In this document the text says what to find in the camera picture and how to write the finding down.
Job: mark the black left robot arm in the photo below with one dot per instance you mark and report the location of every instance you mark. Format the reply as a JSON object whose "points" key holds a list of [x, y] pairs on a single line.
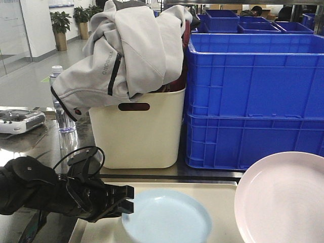
{"points": [[26, 182]]}

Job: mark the grey jacket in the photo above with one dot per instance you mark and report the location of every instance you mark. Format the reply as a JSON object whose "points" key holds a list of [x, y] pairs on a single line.
{"points": [[130, 52]]}

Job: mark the beige serving tray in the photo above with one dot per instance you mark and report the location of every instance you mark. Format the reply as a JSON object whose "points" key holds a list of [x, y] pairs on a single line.
{"points": [[218, 199]]}

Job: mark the plant in gold pot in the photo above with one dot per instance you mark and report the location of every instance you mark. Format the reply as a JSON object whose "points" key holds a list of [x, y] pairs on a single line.
{"points": [[60, 25], [81, 17]]}

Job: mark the light blue plate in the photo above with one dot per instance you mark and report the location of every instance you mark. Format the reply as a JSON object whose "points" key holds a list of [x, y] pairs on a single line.
{"points": [[164, 215]]}

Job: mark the light pink plate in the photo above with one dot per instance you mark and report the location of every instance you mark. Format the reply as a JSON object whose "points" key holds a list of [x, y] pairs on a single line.
{"points": [[280, 199]]}

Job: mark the white grey remote controller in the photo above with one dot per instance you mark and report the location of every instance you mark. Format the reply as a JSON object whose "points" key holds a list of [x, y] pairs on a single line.
{"points": [[18, 121]]}

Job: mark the blue bins in background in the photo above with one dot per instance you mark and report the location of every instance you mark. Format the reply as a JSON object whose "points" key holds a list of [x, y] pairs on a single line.
{"points": [[226, 21]]}

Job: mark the large blue upper crate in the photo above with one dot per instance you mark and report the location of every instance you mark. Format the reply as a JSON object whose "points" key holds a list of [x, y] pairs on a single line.
{"points": [[255, 75]]}

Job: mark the large blue crate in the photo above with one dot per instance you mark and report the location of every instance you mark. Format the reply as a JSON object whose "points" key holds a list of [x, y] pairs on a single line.
{"points": [[235, 143], [255, 75]]}

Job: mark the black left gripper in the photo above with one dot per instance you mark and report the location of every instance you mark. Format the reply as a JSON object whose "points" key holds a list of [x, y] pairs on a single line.
{"points": [[81, 193]]}

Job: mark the clear water bottle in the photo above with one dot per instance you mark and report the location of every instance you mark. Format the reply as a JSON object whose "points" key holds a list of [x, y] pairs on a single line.
{"points": [[64, 122]]}

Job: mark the large blue lower crate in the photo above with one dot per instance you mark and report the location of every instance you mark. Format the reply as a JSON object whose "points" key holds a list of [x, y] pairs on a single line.
{"points": [[235, 143]]}

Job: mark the seated person in background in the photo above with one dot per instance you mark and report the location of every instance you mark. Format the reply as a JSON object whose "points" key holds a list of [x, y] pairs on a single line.
{"points": [[255, 11]]}

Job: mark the stainless steel cart table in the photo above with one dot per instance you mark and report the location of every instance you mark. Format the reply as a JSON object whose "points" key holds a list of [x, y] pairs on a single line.
{"points": [[47, 145]]}

